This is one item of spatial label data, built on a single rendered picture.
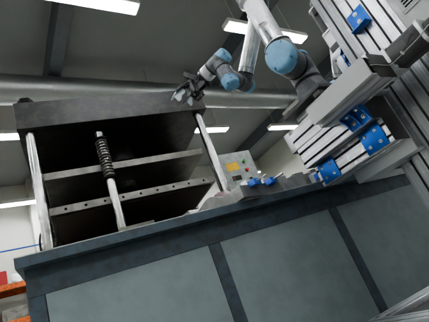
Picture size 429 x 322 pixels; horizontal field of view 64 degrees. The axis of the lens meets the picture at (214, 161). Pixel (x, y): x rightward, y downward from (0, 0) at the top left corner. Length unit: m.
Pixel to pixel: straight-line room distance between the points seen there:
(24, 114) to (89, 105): 0.40
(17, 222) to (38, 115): 6.13
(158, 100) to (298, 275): 1.64
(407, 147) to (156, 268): 0.98
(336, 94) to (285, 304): 0.82
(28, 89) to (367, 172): 4.36
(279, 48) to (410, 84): 0.48
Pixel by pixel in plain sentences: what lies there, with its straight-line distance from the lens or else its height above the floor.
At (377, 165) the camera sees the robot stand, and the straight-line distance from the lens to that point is 1.41.
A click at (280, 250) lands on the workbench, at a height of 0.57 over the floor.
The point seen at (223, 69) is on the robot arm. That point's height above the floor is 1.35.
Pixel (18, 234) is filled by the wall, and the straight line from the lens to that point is 8.38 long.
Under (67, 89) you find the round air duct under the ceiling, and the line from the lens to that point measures 5.13.
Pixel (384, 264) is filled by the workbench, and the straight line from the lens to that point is 1.82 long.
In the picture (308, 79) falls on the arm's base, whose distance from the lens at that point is 1.46.
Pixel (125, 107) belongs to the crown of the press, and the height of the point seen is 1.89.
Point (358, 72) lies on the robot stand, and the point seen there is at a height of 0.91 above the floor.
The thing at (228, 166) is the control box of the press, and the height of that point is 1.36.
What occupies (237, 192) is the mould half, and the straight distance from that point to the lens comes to 1.44.
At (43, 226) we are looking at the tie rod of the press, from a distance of 2.16.
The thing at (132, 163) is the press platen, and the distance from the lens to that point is 2.44.
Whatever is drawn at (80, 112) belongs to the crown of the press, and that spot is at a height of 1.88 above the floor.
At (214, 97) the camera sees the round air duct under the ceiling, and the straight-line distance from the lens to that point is 6.11.
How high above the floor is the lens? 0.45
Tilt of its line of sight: 22 degrees up
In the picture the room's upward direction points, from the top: 21 degrees counter-clockwise
